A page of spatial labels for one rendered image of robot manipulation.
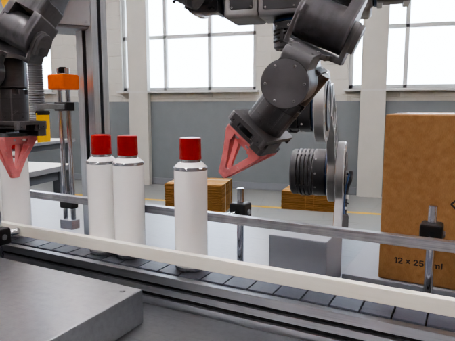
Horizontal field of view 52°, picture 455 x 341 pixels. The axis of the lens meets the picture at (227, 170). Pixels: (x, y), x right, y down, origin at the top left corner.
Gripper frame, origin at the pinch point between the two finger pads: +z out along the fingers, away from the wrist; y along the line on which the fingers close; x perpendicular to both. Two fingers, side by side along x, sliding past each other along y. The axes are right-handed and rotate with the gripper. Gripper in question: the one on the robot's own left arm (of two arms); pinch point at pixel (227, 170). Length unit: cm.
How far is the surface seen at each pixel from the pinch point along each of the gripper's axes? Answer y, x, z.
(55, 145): -287, -247, 255
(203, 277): 3.1, 8.4, 13.8
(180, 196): 2.6, -2.4, 7.4
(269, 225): -3.2, 9.7, 2.9
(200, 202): 1.1, 0.2, 6.4
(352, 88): -543, -97, 48
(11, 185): 2.3, -30.6, 33.4
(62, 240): 4.3, -14.0, 29.9
